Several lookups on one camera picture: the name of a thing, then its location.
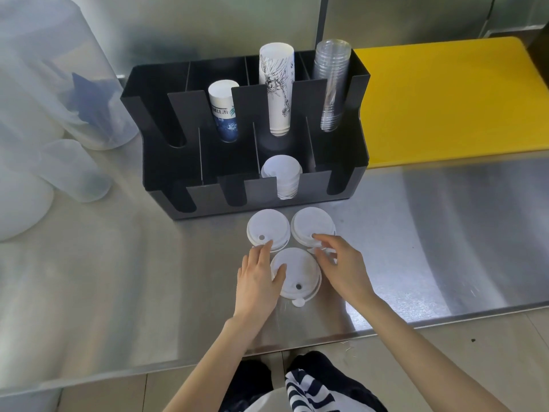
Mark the stack of white lids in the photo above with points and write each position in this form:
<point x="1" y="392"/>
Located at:
<point x="283" y="173"/>

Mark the person's right forearm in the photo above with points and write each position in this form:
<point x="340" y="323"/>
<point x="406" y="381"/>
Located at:
<point x="420" y="351"/>

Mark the navy white striped garment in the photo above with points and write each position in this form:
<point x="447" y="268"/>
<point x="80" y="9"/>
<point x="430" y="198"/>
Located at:
<point x="302" y="390"/>

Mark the white plastic cup lid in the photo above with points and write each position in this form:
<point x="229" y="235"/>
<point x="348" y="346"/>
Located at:
<point x="266" y="225"/>
<point x="309" y="223"/>
<point x="300" y="270"/>

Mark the stack of clear plastic cups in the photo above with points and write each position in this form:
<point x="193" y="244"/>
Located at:
<point x="331" y="72"/>

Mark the person's left hand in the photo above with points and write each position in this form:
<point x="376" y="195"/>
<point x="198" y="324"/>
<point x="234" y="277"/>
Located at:
<point x="255" y="287"/>

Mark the yellow cutting board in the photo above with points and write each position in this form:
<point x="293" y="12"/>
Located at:
<point x="446" y="102"/>

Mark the small translucent measuring cup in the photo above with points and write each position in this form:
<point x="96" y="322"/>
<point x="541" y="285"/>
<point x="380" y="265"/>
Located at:
<point x="73" y="171"/>

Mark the stack of blue-print paper cups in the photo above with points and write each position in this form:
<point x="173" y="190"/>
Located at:
<point x="223" y="107"/>

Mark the person's left forearm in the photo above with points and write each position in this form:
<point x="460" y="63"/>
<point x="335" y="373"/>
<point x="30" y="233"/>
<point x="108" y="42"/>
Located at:
<point x="210" y="364"/>

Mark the person's right hand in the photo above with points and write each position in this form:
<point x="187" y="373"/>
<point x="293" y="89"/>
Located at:
<point x="347" y="270"/>

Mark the person's right thumb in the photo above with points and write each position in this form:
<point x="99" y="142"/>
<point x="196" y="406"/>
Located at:
<point x="324" y="259"/>

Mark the person's left thumb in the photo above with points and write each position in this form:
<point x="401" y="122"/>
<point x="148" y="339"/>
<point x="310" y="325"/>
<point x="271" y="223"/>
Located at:
<point x="279" y="272"/>

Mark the black cup and lid organizer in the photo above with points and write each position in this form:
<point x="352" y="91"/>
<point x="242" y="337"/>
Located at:
<point x="223" y="184"/>

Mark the translucent white plastic bucket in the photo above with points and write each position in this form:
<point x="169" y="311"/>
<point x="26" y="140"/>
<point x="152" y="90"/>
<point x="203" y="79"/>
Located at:
<point x="17" y="201"/>

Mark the dark trousers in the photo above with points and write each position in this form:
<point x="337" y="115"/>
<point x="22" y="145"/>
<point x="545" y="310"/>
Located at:
<point x="343" y="390"/>

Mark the stack of line-drawing paper cups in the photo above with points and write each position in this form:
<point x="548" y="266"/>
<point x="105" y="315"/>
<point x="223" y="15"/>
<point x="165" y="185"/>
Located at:
<point x="276" y="81"/>

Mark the large translucent plastic pitcher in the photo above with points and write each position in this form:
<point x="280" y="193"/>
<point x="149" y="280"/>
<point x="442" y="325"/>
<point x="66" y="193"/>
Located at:
<point x="55" y="59"/>

